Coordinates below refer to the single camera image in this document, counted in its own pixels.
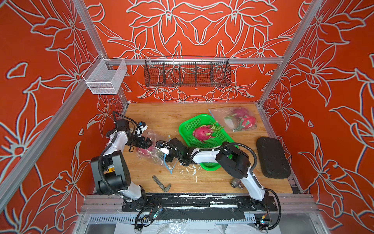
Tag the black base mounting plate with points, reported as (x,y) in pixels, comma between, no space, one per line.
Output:
(242,202)

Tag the grey L-shaped metal tool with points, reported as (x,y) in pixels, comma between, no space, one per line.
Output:
(161,185)

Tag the black oval tray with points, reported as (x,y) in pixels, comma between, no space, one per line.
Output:
(272,158)

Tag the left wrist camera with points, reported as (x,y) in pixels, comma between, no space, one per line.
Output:
(140,128)

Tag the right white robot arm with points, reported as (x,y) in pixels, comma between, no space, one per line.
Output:
(237,159)

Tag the pink dragon fruit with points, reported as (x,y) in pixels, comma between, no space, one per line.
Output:
(150,152)
(205,132)

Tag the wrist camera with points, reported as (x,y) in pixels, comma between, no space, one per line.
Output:
(164,152)
(140,128)

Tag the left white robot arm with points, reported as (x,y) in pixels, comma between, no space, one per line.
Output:
(110,171)

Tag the clear zip-top bag blue seal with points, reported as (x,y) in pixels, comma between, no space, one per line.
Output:
(156,159)

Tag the metal pipe fitting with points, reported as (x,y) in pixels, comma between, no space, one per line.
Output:
(236,183)

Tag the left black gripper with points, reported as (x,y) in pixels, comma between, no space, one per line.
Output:
(144,144)

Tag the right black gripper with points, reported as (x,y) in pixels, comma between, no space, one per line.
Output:
(169,157)

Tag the far clear zip-top bag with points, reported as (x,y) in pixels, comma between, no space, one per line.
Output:
(219,115)

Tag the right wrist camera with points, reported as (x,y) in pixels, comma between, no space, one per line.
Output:
(164,152)

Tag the far bag dragon fruit upper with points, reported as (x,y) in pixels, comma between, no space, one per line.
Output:
(238,113)

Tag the white wire basket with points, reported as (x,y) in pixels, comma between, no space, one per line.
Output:
(105,76)

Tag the black wire basket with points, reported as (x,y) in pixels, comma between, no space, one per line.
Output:
(187,71)

